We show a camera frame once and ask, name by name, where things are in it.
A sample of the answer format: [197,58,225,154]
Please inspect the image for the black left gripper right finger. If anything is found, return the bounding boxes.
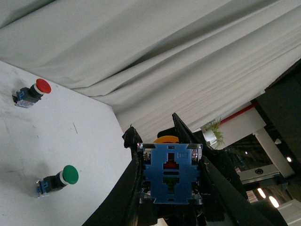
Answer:
[172,113,287,226]

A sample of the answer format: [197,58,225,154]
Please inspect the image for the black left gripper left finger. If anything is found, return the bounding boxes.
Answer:
[83,126,158,226]

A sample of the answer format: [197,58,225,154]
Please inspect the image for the yellow push button switch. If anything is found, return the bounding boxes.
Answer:
[137,143,203,205]

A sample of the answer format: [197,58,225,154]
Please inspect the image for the small potted green plant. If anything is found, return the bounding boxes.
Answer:
[201,118,224,148]

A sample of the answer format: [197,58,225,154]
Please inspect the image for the red pipe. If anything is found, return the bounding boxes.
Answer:
[220,102,259,125]

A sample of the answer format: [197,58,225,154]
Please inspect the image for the white pleated curtain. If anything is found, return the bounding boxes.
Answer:
[0,0,301,140]

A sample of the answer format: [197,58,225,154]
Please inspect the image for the green push button switch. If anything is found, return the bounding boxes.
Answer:
[36,165,79,198]

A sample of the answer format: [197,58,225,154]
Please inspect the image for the red push button switch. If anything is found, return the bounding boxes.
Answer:
[12,79,52,108]

